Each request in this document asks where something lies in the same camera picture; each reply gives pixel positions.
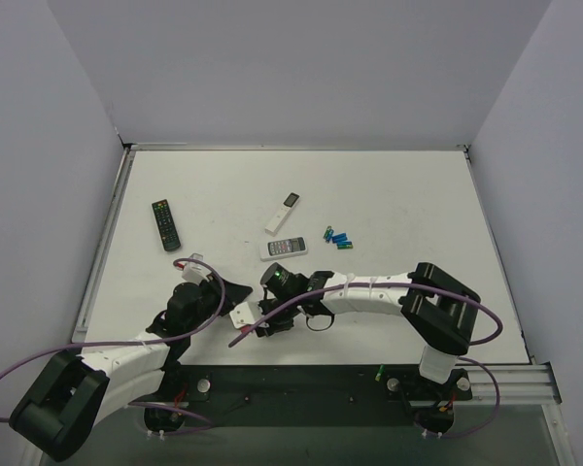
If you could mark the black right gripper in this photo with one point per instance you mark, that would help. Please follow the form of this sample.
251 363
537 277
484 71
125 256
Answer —
267 323

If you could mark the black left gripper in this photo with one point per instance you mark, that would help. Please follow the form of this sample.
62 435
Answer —
222 295

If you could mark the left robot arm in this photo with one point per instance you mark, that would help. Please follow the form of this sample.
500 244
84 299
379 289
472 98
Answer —
75 391

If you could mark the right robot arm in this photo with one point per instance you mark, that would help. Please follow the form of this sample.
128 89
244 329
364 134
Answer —
441 309

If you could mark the white grey AC remote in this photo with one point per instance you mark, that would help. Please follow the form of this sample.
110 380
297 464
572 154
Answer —
281 249

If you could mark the slim white remote control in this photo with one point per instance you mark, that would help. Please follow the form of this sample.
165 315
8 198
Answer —
275 223

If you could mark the black TV remote control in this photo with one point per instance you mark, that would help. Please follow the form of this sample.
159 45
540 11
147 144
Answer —
166 226

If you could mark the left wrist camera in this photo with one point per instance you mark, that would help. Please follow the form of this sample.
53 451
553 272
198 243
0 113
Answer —
192 270

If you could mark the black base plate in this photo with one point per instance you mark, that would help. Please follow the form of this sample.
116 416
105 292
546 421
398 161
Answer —
195 396

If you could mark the aluminium frame rail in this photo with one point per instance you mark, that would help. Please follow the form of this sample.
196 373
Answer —
520 384

